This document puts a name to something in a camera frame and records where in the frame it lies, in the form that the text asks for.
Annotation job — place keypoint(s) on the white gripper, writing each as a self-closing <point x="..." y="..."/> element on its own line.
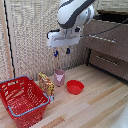
<point x="63" y="37"/>

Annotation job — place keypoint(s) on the red bowl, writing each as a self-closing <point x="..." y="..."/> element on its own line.
<point x="75" y="87"/>

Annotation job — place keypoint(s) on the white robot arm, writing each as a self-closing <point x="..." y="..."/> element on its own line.
<point x="71" y="13"/>

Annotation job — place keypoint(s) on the red shopping basket blue rim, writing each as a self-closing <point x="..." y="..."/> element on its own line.
<point x="23" y="100"/>

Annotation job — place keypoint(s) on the pink cup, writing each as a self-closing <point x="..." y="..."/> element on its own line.
<point x="59" y="77"/>

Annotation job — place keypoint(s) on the yellow red food box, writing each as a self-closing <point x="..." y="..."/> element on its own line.
<point x="46" y="85"/>

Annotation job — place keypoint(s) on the brown drawer cabinet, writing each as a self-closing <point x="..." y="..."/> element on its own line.
<point x="108" y="43"/>

